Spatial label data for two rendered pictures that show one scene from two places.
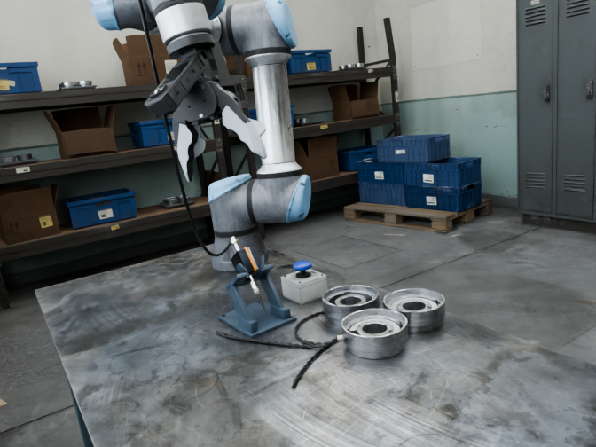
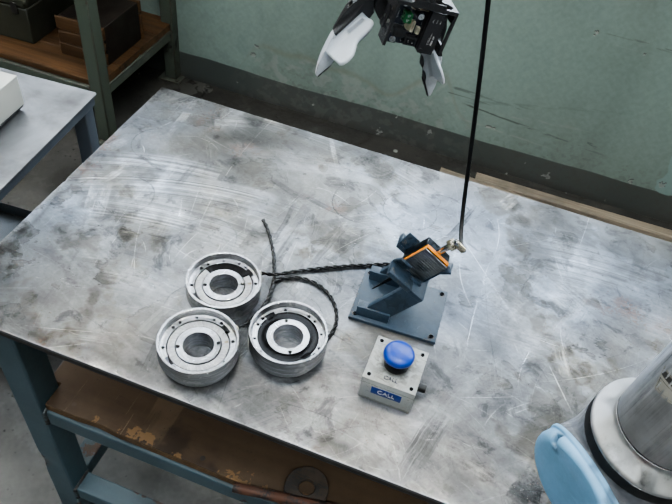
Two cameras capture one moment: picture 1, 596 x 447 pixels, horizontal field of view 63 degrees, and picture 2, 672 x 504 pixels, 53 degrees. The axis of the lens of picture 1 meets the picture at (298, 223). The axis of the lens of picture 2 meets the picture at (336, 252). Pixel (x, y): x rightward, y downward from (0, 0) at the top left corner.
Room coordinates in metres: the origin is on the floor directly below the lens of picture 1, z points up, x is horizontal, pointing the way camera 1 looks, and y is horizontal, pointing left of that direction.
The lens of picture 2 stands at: (1.26, -0.43, 1.56)
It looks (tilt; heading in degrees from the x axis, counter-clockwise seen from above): 46 degrees down; 135
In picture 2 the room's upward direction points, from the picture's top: 9 degrees clockwise
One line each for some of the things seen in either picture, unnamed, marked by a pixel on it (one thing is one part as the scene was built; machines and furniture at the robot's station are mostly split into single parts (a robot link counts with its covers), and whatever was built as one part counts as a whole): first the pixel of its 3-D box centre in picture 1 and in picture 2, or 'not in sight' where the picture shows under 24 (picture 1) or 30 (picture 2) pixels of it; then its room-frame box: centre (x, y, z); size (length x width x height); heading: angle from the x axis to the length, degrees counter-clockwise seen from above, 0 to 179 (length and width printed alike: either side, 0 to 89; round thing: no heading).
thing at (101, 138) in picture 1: (82, 131); not in sight; (4.02, 1.62, 1.19); 0.52 x 0.42 x 0.38; 122
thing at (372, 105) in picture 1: (354, 101); not in sight; (5.49, -0.77, 1.19); 0.45 x 0.40 x 0.37; 117
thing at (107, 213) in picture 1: (100, 207); not in sight; (4.04, 1.62, 0.56); 0.52 x 0.38 x 0.22; 119
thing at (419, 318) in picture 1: (414, 309); (198, 348); (0.79, -0.18, 0.82); 0.10 x 0.10 x 0.04
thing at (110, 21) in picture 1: (180, 22); not in sight; (1.11, 0.20, 1.39); 0.49 x 0.11 x 0.12; 166
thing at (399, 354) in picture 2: (302, 273); (396, 362); (0.97, 0.00, 0.85); 0.04 x 0.04 x 0.05
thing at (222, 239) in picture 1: (238, 244); not in sight; (1.27, 0.17, 0.85); 0.15 x 0.15 x 0.10
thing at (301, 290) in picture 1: (302, 284); (397, 374); (0.97, 0.00, 0.82); 0.08 x 0.07 x 0.05; 32
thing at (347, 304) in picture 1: (350, 304); (287, 340); (0.85, -0.08, 0.82); 0.10 x 0.10 x 0.04
